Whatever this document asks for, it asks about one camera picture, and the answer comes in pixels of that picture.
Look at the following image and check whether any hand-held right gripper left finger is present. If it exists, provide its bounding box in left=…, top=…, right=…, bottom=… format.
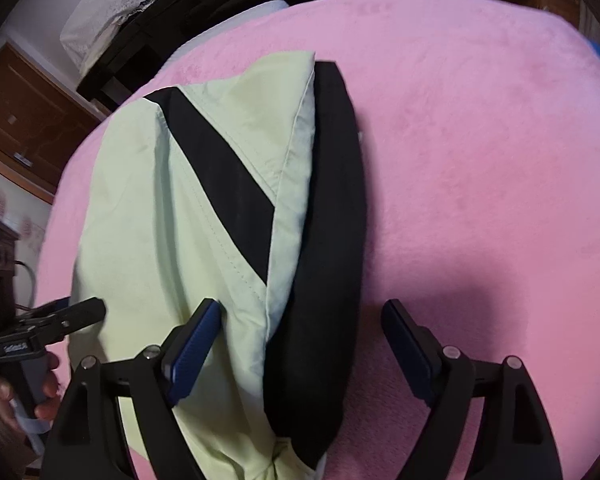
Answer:
left=45, top=298, right=223, bottom=480

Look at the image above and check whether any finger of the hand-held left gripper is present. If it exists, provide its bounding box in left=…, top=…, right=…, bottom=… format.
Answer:
left=20, top=299, right=72, bottom=324
left=39, top=298, right=106, bottom=344

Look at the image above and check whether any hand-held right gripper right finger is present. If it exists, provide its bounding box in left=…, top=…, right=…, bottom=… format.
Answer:
left=381, top=299, right=563, bottom=480

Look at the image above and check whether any light green and black jacket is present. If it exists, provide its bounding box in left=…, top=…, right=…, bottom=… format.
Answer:
left=67, top=51, right=368, bottom=480

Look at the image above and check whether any person's left hand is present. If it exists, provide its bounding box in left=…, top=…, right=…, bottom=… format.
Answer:
left=0, top=354, right=62, bottom=433

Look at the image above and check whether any brown wooden door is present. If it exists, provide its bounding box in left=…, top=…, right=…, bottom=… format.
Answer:
left=0, top=42, right=103, bottom=206

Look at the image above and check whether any pink blanket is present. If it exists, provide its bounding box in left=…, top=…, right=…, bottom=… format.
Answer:
left=32, top=0, right=600, bottom=480

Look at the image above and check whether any black headboard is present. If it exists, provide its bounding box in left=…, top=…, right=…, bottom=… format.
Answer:
left=77, top=0, right=331, bottom=111

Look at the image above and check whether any white lace cloth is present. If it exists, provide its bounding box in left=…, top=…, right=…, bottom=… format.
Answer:
left=60, top=0, right=196, bottom=77

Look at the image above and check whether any grey cable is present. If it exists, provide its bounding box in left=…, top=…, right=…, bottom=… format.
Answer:
left=12, top=259, right=37, bottom=311

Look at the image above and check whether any light blue strap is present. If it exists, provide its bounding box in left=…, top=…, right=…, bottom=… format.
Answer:
left=9, top=399, right=52, bottom=455

